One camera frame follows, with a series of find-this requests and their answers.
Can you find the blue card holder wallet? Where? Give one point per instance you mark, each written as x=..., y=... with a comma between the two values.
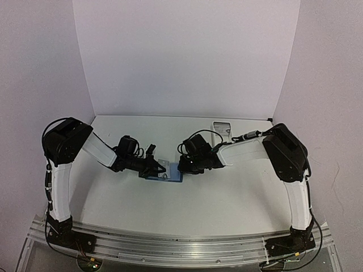
x=174, y=175

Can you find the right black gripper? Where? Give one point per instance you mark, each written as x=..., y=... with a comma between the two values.
x=185, y=168

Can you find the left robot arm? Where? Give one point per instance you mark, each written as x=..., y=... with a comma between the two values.
x=63, y=139

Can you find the silver credit card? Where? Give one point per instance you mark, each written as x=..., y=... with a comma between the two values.
x=164, y=169

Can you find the white plastic tray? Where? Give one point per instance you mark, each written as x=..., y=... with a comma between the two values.
x=217, y=138

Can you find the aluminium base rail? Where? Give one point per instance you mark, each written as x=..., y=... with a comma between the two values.
x=121, y=250

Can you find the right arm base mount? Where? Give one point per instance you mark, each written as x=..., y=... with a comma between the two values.
x=297, y=241

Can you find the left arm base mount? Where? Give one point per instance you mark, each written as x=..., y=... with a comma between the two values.
x=61, y=233

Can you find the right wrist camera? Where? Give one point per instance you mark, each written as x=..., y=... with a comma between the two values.
x=184, y=148

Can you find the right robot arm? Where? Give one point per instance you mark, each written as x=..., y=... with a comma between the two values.
x=287, y=155

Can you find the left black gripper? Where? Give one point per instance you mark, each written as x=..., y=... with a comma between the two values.
x=148, y=169

